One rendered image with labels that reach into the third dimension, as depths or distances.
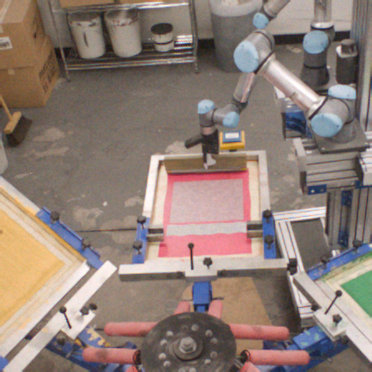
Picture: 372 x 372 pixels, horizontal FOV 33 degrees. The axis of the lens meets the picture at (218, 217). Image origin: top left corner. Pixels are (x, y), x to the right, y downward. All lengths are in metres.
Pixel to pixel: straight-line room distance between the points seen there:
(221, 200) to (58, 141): 2.59
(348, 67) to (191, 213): 0.97
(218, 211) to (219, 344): 1.08
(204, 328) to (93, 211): 2.65
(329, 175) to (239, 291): 1.18
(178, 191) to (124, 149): 2.06
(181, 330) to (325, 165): 1.19
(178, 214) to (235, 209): 0.27
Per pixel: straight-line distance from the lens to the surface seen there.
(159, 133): 5.23
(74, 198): 4.75
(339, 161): 2.91
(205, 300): 2.47
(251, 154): 3.23
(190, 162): 3.15
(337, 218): 3.48
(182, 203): 3.03
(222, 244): 2.80
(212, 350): 1.99
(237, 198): 3.03
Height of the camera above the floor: 2.91
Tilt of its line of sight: 42 degrees down
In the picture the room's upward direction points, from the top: 5 degrees counter-clockwise
